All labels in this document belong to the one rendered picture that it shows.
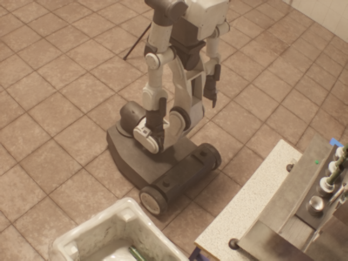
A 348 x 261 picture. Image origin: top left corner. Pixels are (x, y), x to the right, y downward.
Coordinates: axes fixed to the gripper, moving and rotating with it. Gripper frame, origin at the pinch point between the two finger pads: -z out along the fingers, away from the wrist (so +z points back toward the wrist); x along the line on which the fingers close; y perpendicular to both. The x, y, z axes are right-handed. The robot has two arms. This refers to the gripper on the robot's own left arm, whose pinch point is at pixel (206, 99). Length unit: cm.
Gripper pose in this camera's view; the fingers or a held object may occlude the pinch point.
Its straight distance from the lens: 232.8
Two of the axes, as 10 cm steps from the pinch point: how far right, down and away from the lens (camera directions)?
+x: 7.3, 4.6, -5.0
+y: 6.8, -4.6, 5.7
